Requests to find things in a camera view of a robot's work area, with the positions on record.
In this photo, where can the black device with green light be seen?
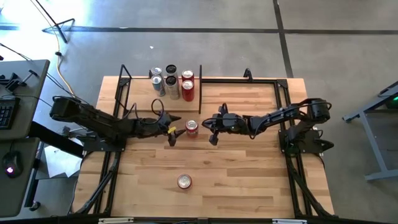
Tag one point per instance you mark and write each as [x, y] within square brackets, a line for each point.
[394, 101]

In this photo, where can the red Fanta strawberry can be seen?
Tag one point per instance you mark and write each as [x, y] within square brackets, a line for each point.
[191, 127]
[184, 181]

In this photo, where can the black tripod stand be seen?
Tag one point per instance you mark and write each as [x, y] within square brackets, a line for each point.
[58, 25]

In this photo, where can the grey desk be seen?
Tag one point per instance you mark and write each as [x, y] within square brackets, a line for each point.
[18, 193]

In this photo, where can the yellow tag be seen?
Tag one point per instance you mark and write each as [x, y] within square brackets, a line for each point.
[171, 130]

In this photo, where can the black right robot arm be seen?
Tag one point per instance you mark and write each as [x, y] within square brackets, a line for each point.
[280, 115]

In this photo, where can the black computer mouse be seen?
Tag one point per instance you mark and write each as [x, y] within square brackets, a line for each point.
[12, 165]

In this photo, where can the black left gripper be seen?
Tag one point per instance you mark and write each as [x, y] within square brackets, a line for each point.
[152, 127]

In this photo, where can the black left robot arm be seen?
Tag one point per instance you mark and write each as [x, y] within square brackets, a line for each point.
[93, 119]

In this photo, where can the white paper sheets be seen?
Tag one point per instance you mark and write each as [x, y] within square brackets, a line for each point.
[59, 165]

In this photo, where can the black vertical post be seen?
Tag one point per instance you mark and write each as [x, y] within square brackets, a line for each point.
[200, 90]

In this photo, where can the black caster wheel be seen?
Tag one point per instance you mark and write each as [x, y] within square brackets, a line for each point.
[35, 206]

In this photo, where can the black metal rig frame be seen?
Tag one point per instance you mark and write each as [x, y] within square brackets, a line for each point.
[239, 81]

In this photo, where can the black desk leg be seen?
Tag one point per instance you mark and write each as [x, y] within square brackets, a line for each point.
[66, 147]

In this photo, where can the grey metal cart frame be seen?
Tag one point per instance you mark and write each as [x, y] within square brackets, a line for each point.
[374, 144]

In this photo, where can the red Coca-Cola can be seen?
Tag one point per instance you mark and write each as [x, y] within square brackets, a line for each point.
[187, 74]
[187, 90]

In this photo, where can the black keyboard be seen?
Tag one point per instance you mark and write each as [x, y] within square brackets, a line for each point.
[6, 112]

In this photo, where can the black clamp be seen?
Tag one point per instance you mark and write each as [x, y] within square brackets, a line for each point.
[12, 81]

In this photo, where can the blue silver Red Bull can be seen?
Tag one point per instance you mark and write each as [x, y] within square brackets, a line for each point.
[158, 85]
[156, 71]

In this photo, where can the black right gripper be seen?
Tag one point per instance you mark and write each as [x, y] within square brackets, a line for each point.
[228, 123]

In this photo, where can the white bracket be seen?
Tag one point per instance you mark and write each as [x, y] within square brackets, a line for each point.
[115, 220]
[289, 221]

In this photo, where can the white Celsius can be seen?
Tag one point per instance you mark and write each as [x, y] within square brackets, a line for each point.
[171, 69]
[172, 87]

